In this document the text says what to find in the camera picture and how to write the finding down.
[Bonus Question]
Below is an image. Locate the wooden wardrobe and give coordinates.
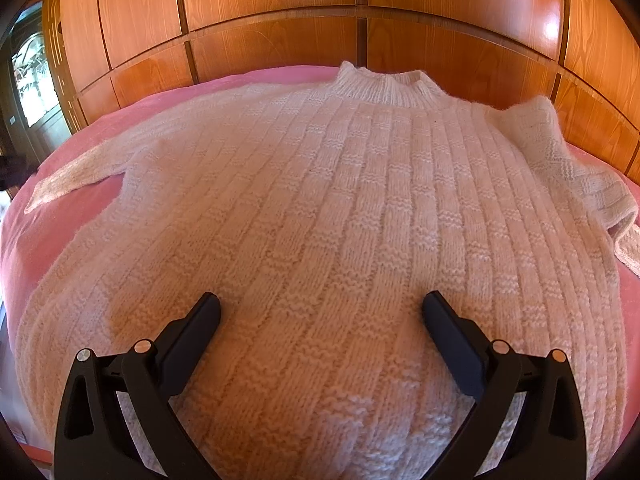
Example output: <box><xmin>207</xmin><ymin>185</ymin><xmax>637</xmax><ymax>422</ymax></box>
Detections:
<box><xmin>42</xmin><ymin>0</ymin><xmax>640</xmax><ymax>186</ymax></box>

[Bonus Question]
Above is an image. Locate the dark object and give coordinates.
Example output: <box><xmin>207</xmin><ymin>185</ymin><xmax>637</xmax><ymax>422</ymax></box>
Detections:
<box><xmin>0</xmin><ymin>154</ymin><xmax>30</xmax><ymax>192</ymax></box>

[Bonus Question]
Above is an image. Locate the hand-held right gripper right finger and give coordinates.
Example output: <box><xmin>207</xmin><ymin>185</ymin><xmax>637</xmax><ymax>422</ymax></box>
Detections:
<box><xmin>421</xmin><ymin>290</ymin><xmax>588</xmax><ymax>480</ymax></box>

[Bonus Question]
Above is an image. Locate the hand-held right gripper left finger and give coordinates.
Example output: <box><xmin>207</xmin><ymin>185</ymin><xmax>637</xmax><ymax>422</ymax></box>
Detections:
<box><xmin>54</xmin><ymin>291</ymin><xmax>222</xmax><ymax>480</ymax></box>

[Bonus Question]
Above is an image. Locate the pink blanket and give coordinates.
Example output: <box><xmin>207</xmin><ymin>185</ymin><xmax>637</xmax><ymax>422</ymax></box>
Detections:
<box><xmin>0</xmin><ymin>64</ymin><xmax>640</xmax><ymax>480</ymax></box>

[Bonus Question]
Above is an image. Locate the dark glass panel door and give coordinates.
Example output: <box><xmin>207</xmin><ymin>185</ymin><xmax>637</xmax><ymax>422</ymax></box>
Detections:
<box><xmin>6</xmin><ymin>7</ymin><xmax>76</xmax><ymax>138</ymax></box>

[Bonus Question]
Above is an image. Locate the white knit sweater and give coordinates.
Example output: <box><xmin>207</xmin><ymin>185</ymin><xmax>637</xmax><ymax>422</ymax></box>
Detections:
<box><xmin>14</xmin><ymin>60</ymin><xmax>640</xmax><ymax>480</ymax></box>

